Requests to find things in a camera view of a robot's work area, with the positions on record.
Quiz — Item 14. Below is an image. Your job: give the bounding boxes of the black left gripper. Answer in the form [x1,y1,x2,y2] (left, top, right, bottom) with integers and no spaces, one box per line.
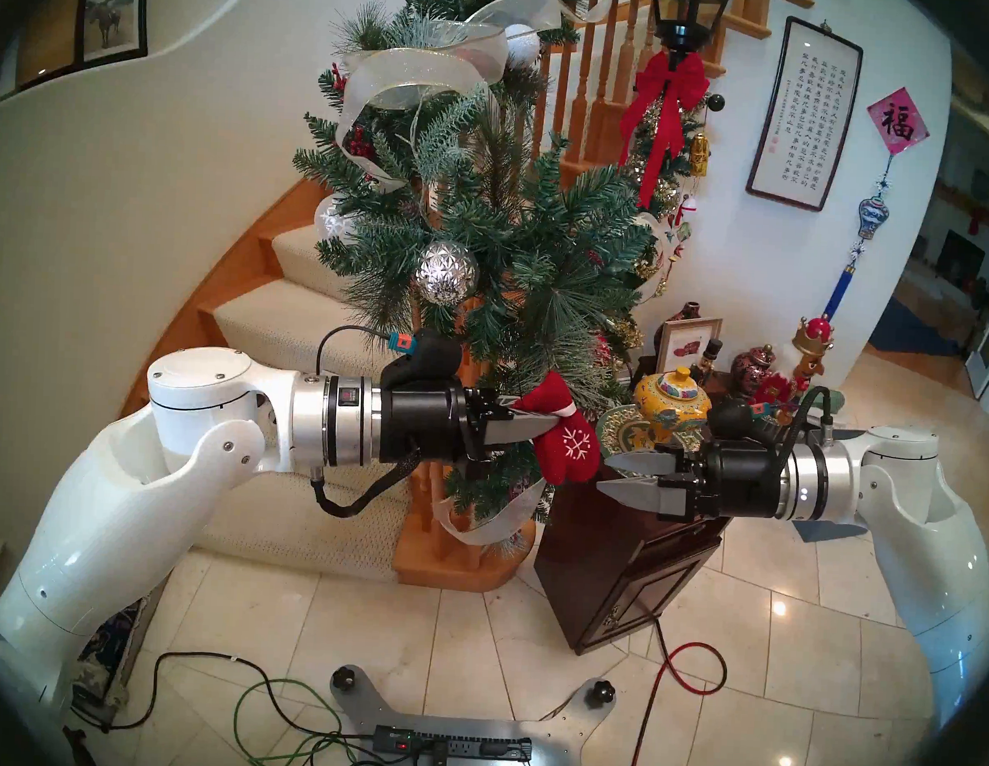
[376,381,564,485]

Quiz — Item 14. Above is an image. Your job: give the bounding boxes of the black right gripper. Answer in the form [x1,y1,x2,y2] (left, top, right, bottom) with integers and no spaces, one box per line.
[593,432,795,528]

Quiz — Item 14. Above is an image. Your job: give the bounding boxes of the red knitted mitten ornament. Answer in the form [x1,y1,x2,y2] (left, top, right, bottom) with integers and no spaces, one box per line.
[508,369,604,488]

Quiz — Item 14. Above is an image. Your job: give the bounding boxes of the silver faceted ball ornament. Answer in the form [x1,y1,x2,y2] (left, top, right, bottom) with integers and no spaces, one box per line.
[414,240,481,309]

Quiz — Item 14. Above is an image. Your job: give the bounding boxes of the white glitter ball ornament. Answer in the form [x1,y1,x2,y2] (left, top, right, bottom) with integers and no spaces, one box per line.
[500,23,544,71]

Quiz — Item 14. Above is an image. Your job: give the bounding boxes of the ornate round plate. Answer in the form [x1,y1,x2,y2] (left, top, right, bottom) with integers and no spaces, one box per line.
[593,403,716,478]

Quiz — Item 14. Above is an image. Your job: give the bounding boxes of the yellow porcelain lidded jar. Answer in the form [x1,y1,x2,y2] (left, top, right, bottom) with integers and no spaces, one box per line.
[632,366,715,447]

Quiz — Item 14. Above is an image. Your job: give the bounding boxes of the dark wooden cabinet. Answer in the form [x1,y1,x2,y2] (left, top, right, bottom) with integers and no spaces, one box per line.
[529,437,733,663]

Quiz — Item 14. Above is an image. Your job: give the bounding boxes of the dark wooden side table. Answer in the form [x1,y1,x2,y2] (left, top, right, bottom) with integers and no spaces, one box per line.
[702,371,745,414]

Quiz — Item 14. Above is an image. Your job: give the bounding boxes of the small white framed picture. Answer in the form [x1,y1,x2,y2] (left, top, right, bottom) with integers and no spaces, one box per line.
[656,315,723,377]

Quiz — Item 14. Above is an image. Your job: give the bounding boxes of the small black-hat nutcracker figure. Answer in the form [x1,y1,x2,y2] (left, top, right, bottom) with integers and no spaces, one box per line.
[695,338,725,389]

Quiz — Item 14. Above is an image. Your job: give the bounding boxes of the dark red lidded jar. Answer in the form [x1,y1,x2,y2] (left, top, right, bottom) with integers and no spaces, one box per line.
[729,342,776,399]

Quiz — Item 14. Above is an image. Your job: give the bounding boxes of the green pine garland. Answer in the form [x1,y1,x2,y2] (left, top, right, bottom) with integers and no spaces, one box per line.
[276,0,684,549]

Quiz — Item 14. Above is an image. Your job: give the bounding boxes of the brown ceramic vase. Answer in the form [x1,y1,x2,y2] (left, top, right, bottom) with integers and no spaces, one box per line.
[653,299,703,355]

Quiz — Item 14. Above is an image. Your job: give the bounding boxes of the grey plastic bin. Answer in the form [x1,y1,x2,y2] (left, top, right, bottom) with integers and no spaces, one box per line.
[790,426,873,544]

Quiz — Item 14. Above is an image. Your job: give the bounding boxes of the large red nutcracker figure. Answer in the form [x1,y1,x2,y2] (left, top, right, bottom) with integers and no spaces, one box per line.
[750,313,836,426]

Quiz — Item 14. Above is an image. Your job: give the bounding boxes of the carpeted wooden staircase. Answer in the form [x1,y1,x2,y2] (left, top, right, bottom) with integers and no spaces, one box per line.
[115,170,471,585]

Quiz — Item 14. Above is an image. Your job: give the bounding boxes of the black power strip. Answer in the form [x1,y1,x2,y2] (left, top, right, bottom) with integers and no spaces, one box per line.
[372,726,533,764]

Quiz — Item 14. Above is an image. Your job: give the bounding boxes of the blue vase tassel hanging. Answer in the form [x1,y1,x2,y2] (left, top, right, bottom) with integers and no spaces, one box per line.
[822,153,893,322]

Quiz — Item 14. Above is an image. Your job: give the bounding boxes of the red velvet bow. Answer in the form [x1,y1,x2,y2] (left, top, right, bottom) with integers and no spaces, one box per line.
[617,49,712,213]

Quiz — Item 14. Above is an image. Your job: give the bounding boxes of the framed Chinese calligraphy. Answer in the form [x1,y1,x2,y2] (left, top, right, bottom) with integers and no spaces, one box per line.
[745,13,865,213]

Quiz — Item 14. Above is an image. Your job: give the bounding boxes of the black lantern lamp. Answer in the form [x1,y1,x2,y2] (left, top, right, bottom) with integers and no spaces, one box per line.
[648,0,737,54]

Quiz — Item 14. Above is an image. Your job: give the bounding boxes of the red diamond fu sign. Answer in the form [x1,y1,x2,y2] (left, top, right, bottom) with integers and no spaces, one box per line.
[864,86,933,158]

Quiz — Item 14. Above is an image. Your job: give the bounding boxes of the dark floral patterned rug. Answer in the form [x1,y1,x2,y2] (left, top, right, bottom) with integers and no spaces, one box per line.
[72,589,167,716]

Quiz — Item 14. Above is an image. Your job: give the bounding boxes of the black framed horse photo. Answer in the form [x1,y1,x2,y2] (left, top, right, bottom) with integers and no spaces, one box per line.
[75,0,150,70]

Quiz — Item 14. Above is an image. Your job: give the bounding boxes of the brown framed picture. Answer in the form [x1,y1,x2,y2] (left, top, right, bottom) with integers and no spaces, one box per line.
[15,0,83,95]

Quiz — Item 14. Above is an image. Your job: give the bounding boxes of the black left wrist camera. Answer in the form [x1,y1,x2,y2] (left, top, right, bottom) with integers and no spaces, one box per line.
[380,327,465,392]

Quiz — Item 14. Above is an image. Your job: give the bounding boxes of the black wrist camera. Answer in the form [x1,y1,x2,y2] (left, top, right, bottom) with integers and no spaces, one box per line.
[380,327,465,392]
[709,396,782,445]

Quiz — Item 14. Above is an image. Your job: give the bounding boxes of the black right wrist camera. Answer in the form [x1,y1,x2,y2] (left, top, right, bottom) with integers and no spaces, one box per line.
[709,396,782,445]

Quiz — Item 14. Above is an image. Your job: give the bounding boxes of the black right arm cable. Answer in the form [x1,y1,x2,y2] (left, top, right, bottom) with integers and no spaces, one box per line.
[773,385,838,467]

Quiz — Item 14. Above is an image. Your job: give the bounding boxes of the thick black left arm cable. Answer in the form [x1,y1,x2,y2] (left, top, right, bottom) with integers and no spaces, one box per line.
[309,444,423,521]

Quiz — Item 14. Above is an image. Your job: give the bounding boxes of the thin black left camera cable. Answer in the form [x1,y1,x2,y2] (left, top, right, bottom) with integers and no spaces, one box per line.
[315,324,396,379]

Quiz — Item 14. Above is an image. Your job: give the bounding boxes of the red power cable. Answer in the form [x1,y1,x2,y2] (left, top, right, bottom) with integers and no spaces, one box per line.
[627,637,729,766]

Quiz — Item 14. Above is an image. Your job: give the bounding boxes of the colourful string ornament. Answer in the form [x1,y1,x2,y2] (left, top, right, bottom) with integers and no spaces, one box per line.
[662,191,698,298]

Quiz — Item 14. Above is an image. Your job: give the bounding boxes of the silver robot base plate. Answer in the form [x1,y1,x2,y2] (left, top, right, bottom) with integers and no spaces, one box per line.
[327,664,617,766]

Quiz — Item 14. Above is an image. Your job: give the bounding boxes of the green cable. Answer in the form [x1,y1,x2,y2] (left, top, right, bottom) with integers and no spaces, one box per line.
[231,676,343,766]

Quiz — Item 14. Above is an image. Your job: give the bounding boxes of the thin black floor cable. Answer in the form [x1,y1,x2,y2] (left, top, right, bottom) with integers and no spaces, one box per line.
[103,649,385,746]

